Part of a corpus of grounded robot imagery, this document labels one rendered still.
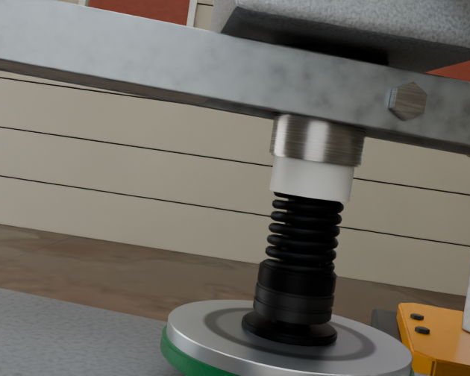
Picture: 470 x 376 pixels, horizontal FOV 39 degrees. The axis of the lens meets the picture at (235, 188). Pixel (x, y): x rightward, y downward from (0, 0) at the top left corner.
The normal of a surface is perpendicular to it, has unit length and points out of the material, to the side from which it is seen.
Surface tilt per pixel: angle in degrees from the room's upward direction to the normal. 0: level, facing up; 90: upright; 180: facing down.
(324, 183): 90
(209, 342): 0
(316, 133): 90
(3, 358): 0
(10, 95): 90
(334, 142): 90
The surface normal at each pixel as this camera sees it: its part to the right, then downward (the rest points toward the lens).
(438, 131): 0.12, 0.07
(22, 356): 0.14, -0.99
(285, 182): -0.69, -0.06
